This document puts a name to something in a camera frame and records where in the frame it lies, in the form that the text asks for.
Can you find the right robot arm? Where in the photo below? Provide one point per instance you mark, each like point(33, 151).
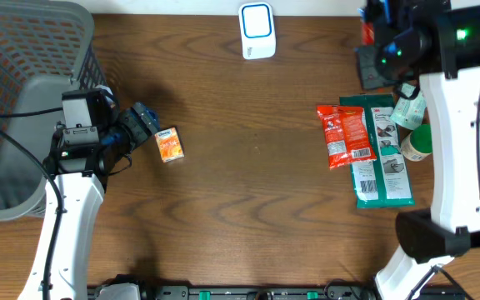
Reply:
point(437, 45)

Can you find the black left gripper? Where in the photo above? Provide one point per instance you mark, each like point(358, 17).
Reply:
point(128, 122)

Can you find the red candy bar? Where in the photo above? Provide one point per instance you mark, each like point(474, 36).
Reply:
point(368, 34)

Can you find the green 3M gloves package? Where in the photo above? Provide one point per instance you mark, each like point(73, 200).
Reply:
point(384, 182)

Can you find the light green wrapper packet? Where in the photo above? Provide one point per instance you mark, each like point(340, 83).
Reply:
point(409, 113)

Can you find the orange Kleenex tissue pack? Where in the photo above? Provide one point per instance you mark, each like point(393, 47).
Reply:
point(169, 144)

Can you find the green lid jar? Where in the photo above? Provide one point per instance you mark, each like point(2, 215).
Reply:
point(418, 144)

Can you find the white barcode scanner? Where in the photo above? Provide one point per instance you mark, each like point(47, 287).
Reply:
point(257, 30)

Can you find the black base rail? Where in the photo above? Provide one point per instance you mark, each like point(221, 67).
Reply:
point(337, 291)

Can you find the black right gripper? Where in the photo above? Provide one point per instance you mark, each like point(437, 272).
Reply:
point(373, 57)

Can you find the red snack bag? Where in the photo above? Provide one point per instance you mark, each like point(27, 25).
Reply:
point(346, 135)

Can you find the grey plastic mesh basket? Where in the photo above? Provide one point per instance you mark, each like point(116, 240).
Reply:
point(46, 49)

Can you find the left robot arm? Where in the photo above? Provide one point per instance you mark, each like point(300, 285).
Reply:
point(95, 135)

